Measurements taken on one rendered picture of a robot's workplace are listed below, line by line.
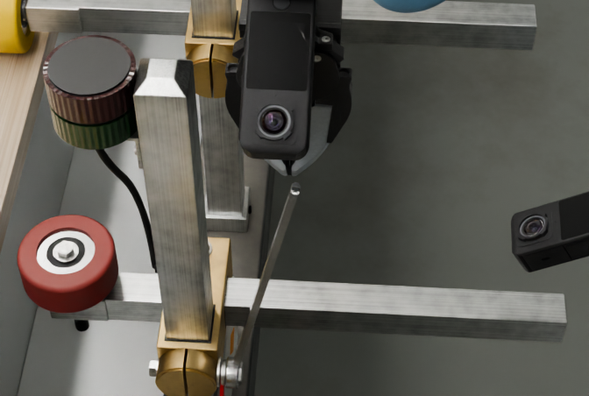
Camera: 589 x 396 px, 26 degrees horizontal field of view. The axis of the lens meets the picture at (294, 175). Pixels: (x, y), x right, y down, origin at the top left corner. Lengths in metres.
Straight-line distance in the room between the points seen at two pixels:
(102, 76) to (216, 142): 0.41
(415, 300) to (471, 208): 1.19
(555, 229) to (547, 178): 1.33
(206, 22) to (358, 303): 0.28
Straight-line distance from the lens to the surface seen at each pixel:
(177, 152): 0.86
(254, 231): 1.32
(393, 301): 1.08
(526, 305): 1.09
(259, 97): 0.83
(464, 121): 2.40
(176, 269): 0.97
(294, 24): 0.84
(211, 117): 1.20
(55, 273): 1.05
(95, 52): 0.85
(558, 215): 1.01
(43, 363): 1.35
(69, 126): 0.84
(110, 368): 1.33
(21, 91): 1.20
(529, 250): 1.00
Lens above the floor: 1.74
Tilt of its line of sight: 49 degrees down
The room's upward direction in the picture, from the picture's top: straight up
